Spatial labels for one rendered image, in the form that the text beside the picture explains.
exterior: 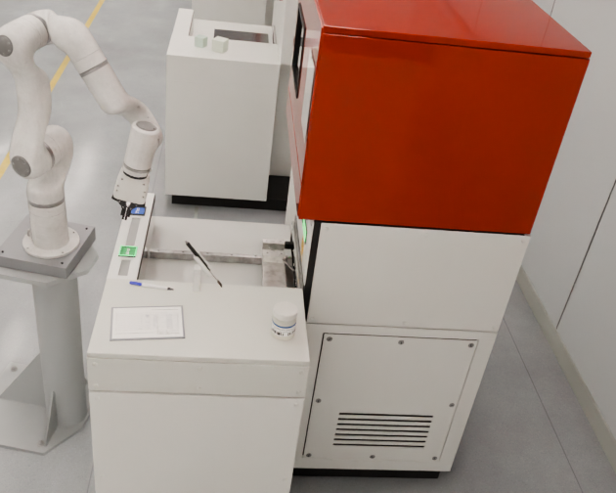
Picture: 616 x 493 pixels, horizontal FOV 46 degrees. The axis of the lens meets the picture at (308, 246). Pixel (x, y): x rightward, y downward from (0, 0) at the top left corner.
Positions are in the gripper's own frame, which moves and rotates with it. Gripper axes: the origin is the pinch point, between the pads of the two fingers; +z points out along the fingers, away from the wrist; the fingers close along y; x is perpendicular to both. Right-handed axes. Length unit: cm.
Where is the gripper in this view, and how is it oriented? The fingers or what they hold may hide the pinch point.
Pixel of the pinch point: (125, 212)
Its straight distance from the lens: 239.9
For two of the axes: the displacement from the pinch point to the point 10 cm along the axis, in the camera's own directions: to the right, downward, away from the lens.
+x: 0.7, 5.6, -8.3
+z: -3.2, 8.0, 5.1
